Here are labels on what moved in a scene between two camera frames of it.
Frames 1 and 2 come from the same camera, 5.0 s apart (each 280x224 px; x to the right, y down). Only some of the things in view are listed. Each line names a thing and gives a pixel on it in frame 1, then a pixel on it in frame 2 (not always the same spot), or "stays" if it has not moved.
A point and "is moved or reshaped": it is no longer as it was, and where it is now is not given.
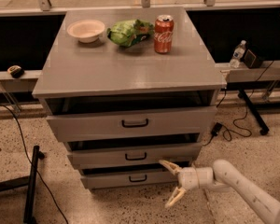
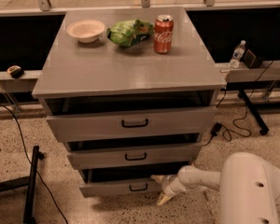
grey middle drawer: x=179 y=154 stays
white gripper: x=188 y=177 → x=168 y=187
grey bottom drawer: x=130 y=181 is moved or reshaped
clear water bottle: x=238 y=54 stays
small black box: x=251 y=60 stays
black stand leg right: x=264 y=129 stays
